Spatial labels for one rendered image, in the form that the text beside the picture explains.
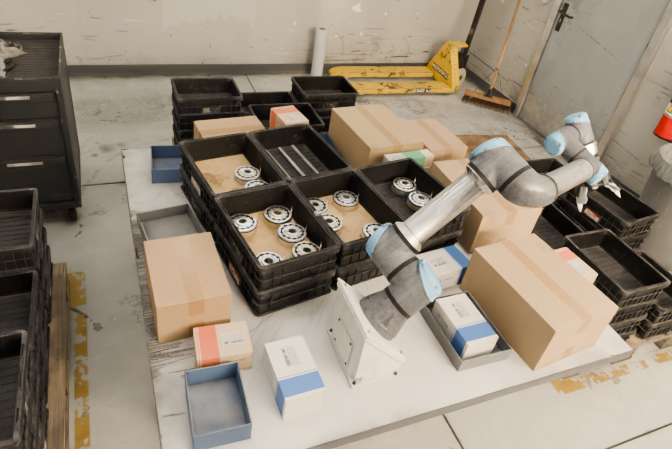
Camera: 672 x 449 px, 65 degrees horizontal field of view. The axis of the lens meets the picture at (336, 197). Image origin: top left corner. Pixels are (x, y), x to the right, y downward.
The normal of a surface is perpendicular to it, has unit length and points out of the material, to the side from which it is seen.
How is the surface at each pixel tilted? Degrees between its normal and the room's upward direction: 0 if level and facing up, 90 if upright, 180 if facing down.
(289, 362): 0
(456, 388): 0
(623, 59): 90
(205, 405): 0
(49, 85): 90
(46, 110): 90
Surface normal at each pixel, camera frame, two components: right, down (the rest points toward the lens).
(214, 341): 0.15, -0.80
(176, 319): 0.39, 0.58
